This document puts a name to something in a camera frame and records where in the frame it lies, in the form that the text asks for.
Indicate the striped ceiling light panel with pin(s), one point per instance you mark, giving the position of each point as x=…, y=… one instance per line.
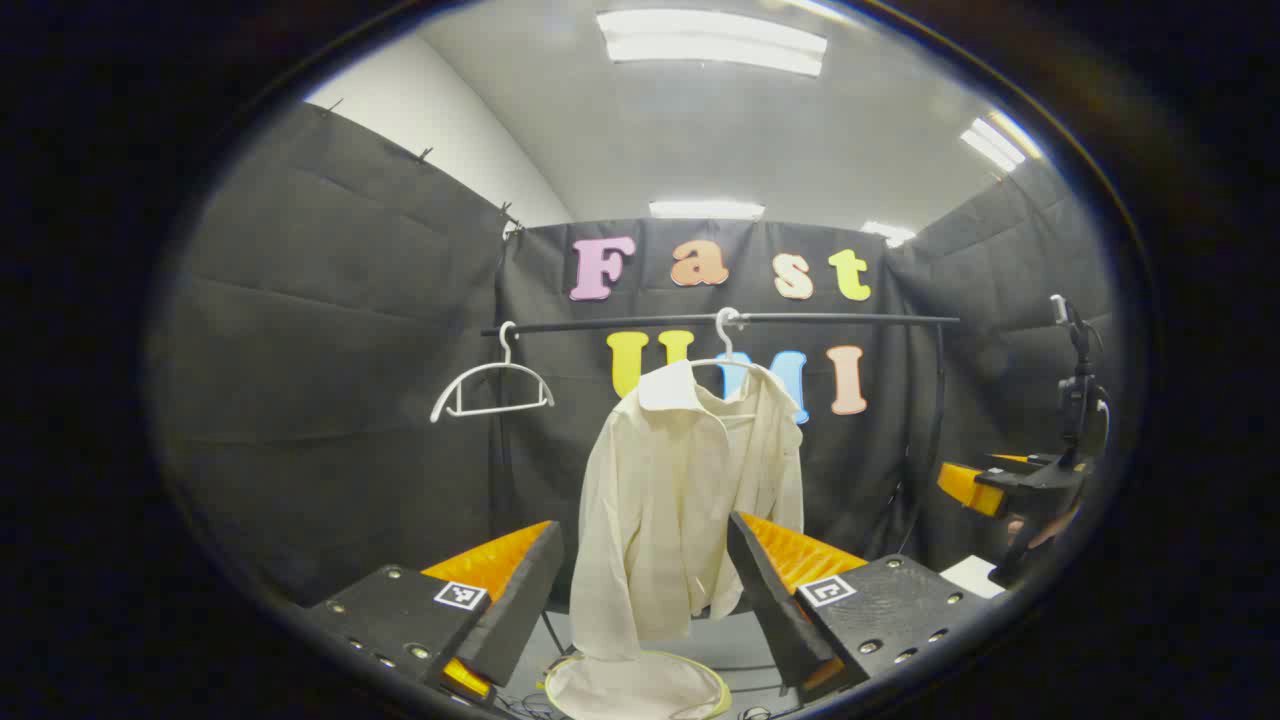
x=992, y=142

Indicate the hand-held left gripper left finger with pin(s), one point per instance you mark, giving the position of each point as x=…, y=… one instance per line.
x=520, y=610

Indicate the black clothes rack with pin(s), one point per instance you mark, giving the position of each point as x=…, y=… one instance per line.
x=620, y=324

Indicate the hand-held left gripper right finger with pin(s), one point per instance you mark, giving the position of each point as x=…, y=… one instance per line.
x=770, y=600

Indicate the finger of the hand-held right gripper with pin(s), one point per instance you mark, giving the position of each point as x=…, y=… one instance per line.
x=970, y=488
x=1012, y=459

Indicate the white plastic clothes hanger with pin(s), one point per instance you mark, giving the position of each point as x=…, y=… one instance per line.
x=727, y=340
x=507, y=350

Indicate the cream long-sleeved shirt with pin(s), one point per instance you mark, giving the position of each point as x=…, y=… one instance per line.
x=660, y=500

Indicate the white box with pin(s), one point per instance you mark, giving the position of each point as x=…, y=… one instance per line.
x=972, y=577

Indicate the white mesh laundry hamper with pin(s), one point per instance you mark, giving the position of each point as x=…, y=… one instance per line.
x=640, y=690

